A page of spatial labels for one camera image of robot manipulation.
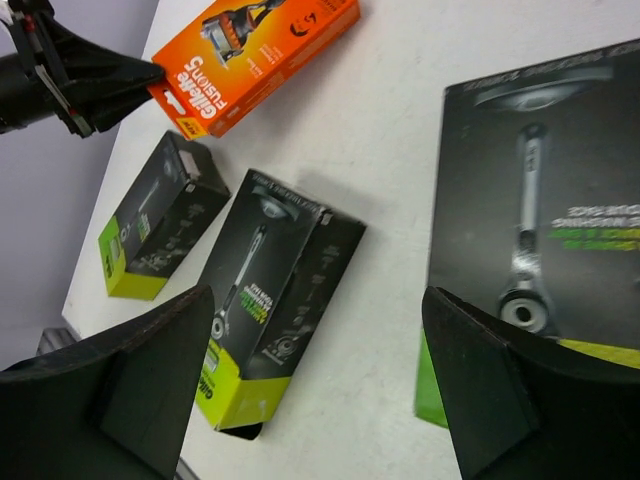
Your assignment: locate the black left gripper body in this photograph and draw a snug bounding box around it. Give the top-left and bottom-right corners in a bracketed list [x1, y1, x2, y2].
[1, 1, 69, 134]

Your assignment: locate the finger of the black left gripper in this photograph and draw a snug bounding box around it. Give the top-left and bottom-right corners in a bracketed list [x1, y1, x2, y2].
[29, 1, 165, 138]

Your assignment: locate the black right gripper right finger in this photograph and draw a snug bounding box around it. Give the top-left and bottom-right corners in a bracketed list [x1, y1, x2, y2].
[422, 287, 639, 479]

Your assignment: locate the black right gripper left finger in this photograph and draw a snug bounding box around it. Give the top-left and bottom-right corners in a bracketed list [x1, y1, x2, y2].
[1, 286, 214, 479]

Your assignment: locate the orange Gillette razor box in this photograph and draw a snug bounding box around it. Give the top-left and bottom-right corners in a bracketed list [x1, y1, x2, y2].
[149, 0, 361, 140]

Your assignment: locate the black green razor box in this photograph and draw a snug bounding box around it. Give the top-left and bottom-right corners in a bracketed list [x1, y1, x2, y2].
[98, 131, 231, 300]
[196, 169, 366, 439]
[413, 38, 640, 430]

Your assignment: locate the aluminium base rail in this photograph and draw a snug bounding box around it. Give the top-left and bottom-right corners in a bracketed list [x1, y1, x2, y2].
[36, 327, 78, 356]

